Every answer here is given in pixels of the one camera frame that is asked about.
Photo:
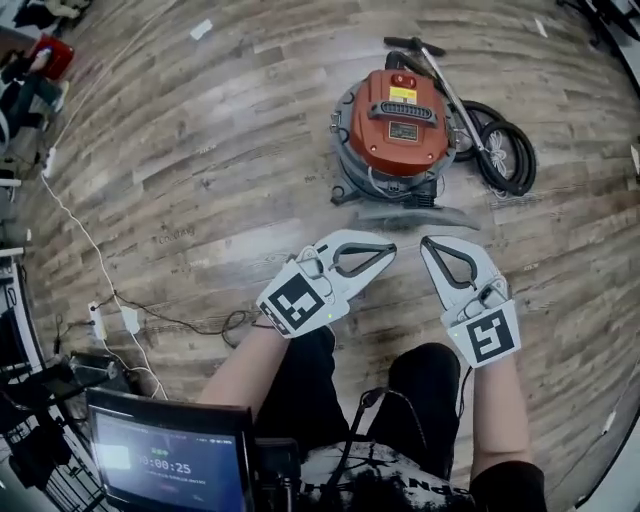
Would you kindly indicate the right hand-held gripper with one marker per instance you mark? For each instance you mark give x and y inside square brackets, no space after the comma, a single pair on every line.
[487,335]

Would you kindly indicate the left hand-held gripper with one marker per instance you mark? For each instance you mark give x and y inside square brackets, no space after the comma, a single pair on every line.
[297,300]

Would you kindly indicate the person's left forearm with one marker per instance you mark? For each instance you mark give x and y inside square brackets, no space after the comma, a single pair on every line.
[240,375]

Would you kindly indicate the person's right forearm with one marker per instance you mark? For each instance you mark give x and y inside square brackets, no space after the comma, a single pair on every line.
[500,420]

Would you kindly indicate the person's black trousers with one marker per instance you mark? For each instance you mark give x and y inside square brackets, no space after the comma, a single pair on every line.
[425,390]

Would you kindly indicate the red vacuum cleaner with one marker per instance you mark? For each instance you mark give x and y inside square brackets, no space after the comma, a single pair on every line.
[395,130]

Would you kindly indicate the metal vacuum wand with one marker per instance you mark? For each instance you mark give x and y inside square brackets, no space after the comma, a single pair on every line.
[451,95]

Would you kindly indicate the white paper scrap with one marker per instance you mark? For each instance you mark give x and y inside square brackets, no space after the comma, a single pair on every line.
[635,159]
[540,26]

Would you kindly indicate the person's printed t-shirt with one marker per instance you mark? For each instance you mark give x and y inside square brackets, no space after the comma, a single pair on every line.
[380,480]

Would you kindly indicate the white power adapter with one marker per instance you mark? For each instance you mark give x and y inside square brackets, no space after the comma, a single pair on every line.
[129,318]

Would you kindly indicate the white power strip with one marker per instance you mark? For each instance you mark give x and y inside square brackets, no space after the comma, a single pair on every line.
[49,162]
[97,320]

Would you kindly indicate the crumpled white paper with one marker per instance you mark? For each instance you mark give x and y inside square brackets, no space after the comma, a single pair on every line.
[201,29]

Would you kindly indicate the black tablet screen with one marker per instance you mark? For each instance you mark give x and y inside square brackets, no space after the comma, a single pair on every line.
[165,465]

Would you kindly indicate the red box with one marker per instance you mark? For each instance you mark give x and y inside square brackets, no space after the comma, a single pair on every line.
[52,57]

